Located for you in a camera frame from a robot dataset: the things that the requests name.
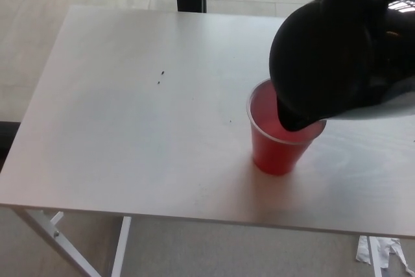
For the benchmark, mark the white thin table leg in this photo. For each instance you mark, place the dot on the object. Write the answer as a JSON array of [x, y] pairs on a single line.
[[375, 260]]

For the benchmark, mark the white straight table leg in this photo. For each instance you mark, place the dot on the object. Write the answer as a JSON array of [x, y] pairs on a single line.
[[121, 248]]

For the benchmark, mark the white short table brace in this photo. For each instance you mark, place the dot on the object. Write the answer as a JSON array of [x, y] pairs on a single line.
[[57, 218]]

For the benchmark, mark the black electric kettle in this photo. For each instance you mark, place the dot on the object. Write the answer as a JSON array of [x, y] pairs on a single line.
[[317, 56]]

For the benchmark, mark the crumpled white paper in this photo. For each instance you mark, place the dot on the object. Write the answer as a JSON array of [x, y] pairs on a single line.
[[389, 251]]

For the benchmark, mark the white slanted table leg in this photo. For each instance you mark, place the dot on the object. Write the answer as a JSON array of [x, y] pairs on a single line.
[[55, 241]]

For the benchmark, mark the red plastic cup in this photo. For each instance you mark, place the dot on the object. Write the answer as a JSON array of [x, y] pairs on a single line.
[[275, 157]]

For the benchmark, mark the black floor object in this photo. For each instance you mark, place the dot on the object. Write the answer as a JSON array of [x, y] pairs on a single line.
[[9, 139]]

